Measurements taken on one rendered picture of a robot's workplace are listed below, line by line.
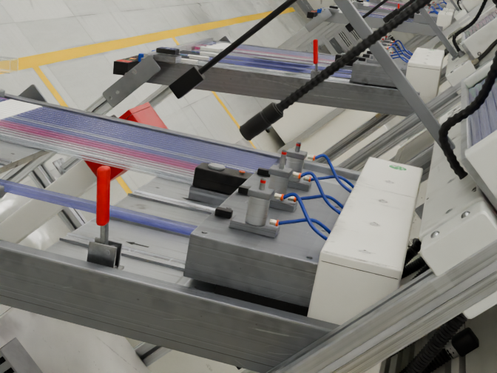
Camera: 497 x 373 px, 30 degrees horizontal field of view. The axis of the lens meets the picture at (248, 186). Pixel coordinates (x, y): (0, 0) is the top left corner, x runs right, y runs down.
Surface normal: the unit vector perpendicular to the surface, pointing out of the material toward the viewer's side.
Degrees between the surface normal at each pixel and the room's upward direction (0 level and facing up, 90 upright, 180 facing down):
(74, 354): 0
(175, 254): 43
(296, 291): 90
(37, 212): 90
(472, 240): 90
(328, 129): 90
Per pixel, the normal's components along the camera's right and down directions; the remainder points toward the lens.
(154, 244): 0.17, -0.95
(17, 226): -0.22, 0.22
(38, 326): 0.77, -0.55
